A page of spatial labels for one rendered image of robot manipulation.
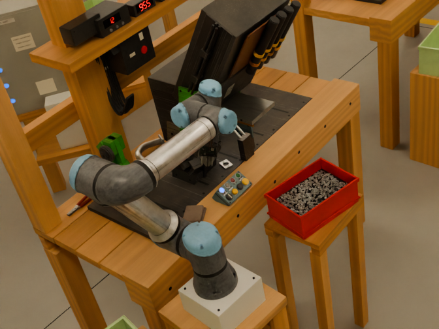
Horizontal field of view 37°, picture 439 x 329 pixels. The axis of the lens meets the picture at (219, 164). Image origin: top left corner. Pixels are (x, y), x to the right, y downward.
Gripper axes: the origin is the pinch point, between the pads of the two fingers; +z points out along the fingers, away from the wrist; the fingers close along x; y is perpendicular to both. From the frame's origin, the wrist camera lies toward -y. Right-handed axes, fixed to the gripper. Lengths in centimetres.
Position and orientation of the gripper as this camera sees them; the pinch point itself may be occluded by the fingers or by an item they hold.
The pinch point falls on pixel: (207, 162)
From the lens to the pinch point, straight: 233.6
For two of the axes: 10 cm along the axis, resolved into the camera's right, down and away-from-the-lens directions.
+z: -0.4, 7.5, 6.6
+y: -0.6, 6.6, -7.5
